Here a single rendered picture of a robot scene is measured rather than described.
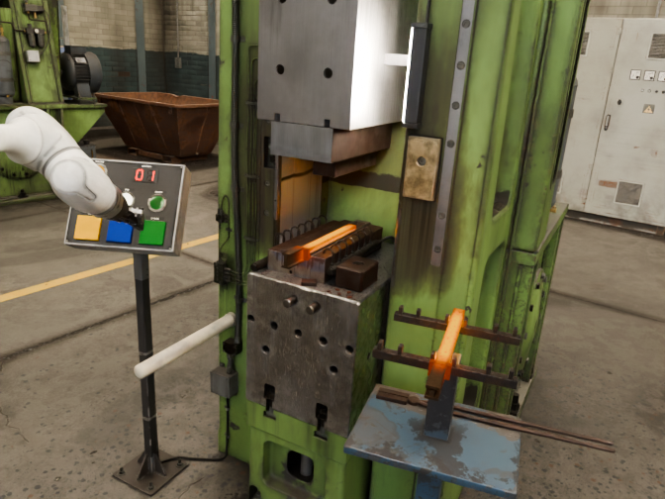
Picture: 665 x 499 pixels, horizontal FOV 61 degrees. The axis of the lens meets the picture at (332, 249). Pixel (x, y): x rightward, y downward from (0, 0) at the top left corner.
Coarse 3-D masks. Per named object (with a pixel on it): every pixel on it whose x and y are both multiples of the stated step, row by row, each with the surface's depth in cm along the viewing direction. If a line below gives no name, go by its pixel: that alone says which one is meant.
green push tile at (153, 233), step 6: (144, 222) 171; (150, 222) 171; (156, 222) 171; (162, 222) 171; (144, 228) 171; (150, 228) 171; (156, 228) 171; (162, 228) 171; (144, 234) 170; (150, 234) 170; (156, 234) 170; (162, 234) 170; (144, 240) 170; (150, 240) 170; (156, 240) 170; (162, 240) 170; (162, 246) 171
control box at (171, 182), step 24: (120, 168) 176; (144, 168) 175; (168, 168) 175; (144, 192) 174; (168, 192) 174; (72, 216) 173; (144, 216) 172; (168, 216) 172; (72, 240) 171; (168, 240) 171
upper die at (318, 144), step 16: (272, 128) 160; (288, 128) 157; (304, 128) 155; (320, 128) 152; (368, 128) 170; (384, 128) 181; (272, 144) 161; (288, 144) 158; (304, 144) 156; (320, 144) 154; (336, 144) 154; (352, 144) 163; (368, 144) 173; (384, 144) 184; (320, 160) 155; (336, 160) 156
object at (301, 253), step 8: (336, 232) 183; (344, 232) 185; (320, 240) 174; (328, 240) 175; (296, 248) 162; (304, 248) 163; (312, 248) 167; (288, 256) 157; (296, 256) 161; (304, 256) 164; (288, 264) 158; (296, 264) 161
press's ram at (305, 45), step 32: (288, 0) 147; (320, 0) 143; (352, 0) 139; (384, 0) 151; (416, 0) 170; (288, 32) 150; (320, 32) 145; (352, 32) 141; (384, 32) 155; (288, 64) 152; (320, 64) 148; (352, 64) 143; (384, 64) 159; (288, 96) 155; (320, 96) 150; (352, 96) 146; (384, 96) 164; (352, 128) 150
